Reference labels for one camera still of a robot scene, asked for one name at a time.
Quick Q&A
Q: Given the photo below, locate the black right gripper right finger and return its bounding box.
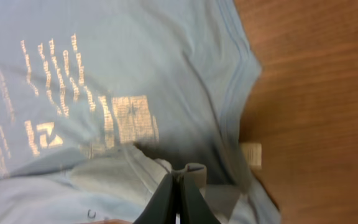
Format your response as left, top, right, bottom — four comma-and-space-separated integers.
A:
179, 175, 220, 224

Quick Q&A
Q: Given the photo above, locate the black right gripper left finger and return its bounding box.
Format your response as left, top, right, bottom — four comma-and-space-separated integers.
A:
134, 174, 177, 224

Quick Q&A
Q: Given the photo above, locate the light blue t-shirt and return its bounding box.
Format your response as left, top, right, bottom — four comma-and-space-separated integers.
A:
0, 0, 281, 223

